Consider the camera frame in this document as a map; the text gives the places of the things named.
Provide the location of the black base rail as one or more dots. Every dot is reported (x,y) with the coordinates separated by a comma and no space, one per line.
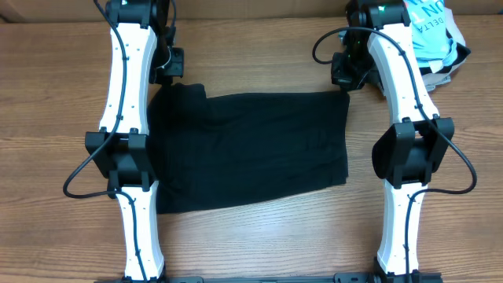
(336,278)

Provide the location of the black t-shirt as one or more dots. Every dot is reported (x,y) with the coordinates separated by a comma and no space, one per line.
(238,149)

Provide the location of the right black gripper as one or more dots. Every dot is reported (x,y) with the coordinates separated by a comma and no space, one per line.
(343,76)

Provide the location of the beige folded garment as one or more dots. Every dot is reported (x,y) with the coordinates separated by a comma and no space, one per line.
(453,33)

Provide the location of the black folded garment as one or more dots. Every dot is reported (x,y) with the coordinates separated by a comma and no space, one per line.
(462,53)

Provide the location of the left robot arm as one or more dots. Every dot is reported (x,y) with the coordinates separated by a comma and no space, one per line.
(142,38)

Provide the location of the light blue printed t-shirt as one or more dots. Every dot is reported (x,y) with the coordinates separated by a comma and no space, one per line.
(430,39)

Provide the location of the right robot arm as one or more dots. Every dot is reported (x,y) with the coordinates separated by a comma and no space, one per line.
(379,50)

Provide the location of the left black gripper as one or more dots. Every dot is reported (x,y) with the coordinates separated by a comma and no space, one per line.
(173,65)

